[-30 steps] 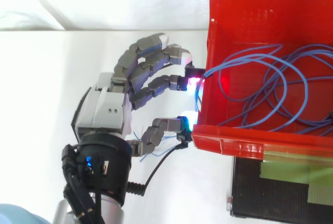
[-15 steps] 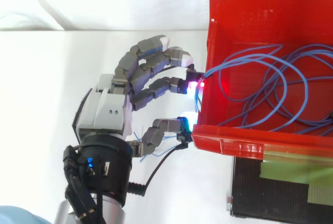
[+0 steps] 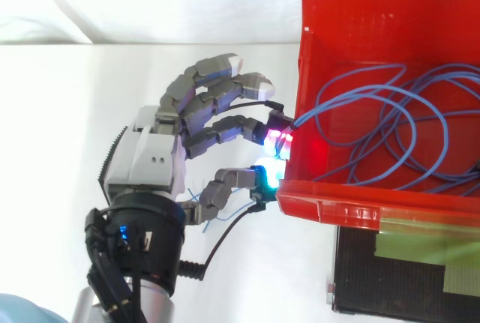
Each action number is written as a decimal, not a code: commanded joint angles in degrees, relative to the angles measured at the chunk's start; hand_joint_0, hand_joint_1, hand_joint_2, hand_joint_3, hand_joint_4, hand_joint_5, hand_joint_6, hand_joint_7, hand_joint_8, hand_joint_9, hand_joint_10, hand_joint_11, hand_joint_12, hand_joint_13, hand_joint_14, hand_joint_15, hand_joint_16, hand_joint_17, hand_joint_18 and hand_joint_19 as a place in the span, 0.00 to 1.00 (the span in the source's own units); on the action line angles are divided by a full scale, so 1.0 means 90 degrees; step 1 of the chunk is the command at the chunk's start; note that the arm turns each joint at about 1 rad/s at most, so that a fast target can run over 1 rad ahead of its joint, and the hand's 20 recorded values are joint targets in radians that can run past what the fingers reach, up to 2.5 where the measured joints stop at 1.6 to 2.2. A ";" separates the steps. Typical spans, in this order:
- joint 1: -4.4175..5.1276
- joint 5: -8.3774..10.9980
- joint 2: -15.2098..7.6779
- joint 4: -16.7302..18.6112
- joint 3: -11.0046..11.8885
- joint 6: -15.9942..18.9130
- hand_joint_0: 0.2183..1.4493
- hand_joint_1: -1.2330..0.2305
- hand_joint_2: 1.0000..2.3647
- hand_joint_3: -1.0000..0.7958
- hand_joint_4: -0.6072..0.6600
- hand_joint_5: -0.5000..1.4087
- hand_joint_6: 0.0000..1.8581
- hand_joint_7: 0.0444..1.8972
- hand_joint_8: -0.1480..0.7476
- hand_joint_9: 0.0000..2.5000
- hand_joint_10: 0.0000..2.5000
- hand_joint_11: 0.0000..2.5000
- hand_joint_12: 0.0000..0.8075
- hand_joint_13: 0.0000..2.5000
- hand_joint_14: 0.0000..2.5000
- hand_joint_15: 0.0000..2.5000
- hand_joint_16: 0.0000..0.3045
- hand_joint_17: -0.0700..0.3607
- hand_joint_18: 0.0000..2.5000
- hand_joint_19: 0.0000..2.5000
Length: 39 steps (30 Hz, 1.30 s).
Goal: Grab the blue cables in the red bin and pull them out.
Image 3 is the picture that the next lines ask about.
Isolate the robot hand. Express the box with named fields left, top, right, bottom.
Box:
left=97, top=52, right=296, bottom=227

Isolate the black stand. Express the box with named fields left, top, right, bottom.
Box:
left=325, top=221, right=480, bottom=319

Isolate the black coiled cable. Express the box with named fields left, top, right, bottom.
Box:
left=178, top=259, right=206, bottom=281

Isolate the short blue cable piece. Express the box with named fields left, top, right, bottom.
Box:
left=187, top=187, right=245, bottom=234

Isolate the red bin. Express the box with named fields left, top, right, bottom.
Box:
left=275, top=0, right=480, bottom=231

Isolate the blue cable bundle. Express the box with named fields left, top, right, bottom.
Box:
left=275, top=62, right=480, bottom=195

